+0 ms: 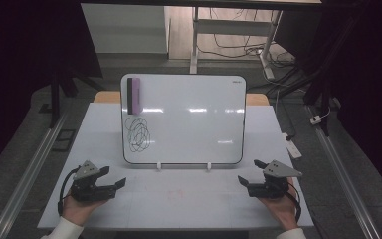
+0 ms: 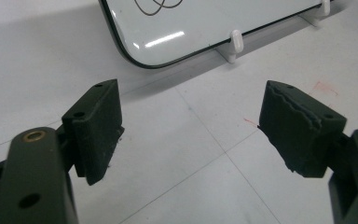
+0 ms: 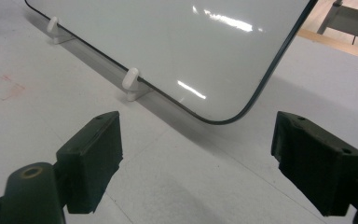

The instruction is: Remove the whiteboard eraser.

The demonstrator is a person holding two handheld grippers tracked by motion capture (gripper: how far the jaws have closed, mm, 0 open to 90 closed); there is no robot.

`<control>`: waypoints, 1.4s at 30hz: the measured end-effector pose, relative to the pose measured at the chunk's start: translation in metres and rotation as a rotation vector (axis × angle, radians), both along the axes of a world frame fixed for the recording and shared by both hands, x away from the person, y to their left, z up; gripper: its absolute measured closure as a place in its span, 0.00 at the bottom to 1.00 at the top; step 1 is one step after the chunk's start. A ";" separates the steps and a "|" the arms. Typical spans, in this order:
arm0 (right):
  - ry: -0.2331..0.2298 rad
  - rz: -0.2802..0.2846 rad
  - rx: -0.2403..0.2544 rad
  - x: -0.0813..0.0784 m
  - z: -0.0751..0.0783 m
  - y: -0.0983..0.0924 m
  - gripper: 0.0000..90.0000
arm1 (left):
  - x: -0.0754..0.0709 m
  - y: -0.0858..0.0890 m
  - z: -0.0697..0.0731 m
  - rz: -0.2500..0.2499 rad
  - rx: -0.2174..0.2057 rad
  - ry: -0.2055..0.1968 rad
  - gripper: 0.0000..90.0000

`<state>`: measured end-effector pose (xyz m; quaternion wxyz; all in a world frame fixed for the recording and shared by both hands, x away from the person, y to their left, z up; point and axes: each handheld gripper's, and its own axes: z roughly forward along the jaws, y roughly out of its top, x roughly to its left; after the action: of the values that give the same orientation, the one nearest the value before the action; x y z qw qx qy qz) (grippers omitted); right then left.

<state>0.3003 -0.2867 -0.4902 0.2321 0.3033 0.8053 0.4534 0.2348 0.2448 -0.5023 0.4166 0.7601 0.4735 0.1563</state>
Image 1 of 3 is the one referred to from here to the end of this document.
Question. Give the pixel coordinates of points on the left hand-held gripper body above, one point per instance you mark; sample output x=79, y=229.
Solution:
x=89, y=192

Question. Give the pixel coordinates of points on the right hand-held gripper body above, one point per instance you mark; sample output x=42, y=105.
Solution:
x=272, y=186

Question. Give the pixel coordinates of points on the white whiteboard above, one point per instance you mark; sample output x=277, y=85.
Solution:
x=192, y=132

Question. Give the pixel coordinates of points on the purple whiteboard eraser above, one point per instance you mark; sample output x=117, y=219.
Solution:
x=136, y=96

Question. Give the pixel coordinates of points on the person's left hand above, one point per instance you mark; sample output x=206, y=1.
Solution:
x=78, y=210

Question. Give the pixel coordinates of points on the person's right hand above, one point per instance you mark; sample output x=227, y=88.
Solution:
x=283, y=210

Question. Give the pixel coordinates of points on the white power strip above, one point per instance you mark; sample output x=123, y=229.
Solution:
x=292, y=146

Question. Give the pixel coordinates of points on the white whiteboard foot clip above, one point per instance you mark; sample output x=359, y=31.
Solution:
x=159, y=166
x=209, y=166

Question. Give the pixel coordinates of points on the black floor plate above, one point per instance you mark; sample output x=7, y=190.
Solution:
x=63, y=140

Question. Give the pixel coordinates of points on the black metal stand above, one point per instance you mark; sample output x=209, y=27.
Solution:
x=55, y=99

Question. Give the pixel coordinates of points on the black tripod stand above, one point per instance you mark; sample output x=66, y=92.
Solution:
x=323, y=99

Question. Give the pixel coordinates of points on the black curtain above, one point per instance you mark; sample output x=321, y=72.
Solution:
x=20, y=49
x=368, y=83

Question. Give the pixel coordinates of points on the white cabinet panel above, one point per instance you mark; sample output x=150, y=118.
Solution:
x=126, y=30

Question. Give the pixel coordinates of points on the aluminium rail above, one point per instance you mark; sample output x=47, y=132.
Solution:
x=30, y=172
x=341, y=172

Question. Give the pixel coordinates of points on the white desk frame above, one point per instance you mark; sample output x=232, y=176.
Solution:
x=232, y=26

